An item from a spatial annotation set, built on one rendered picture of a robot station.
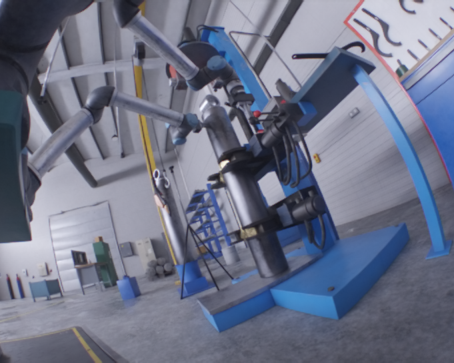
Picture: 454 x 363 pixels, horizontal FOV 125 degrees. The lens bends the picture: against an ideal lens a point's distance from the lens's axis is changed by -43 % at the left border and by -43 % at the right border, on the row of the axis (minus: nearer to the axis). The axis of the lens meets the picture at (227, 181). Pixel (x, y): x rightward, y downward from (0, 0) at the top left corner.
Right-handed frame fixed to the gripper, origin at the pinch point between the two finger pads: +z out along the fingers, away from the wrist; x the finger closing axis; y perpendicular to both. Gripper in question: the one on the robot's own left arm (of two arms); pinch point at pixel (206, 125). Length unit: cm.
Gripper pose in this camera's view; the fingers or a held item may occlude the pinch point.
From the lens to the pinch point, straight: 161.3
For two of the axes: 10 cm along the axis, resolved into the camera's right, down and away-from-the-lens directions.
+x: 3.4, 9.1, -2.6
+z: 7.2, -0.7, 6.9
